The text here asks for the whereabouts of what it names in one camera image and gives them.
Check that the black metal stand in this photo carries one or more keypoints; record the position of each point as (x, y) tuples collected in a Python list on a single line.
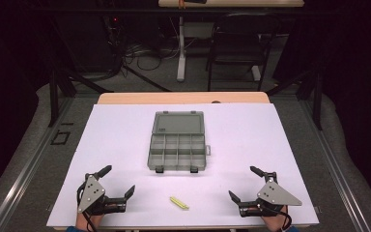
[(54, 93), (317, 96)]

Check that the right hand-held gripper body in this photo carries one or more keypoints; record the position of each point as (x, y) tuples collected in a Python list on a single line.
[(275, 195)]

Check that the white board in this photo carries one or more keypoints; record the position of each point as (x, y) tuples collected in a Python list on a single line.
[(238, 145)]

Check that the wooden table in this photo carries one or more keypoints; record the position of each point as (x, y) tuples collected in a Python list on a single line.
[(174, 97)]

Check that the aluminium floor rail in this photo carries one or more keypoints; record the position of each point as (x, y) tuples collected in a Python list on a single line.
[(338, 174), (22, 180)]

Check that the white desk leg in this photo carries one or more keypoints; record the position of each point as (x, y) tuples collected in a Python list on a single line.
[(181, 51)]

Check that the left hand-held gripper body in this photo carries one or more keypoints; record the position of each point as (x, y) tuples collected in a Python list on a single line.
[(91, 192)]

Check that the person's right hand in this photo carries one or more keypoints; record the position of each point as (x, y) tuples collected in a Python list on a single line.
[(274, 222)]

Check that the black folding chair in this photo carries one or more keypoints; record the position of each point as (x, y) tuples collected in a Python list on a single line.
[(238, 42)]

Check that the person's left hand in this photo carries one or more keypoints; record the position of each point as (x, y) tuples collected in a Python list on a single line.
[(87, 221)]

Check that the clear plastic organizer box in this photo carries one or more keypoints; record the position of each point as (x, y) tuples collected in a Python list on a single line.
[(177, 141)]

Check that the small yellow strip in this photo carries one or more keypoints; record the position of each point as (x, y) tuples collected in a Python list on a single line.
[(179, 203)]

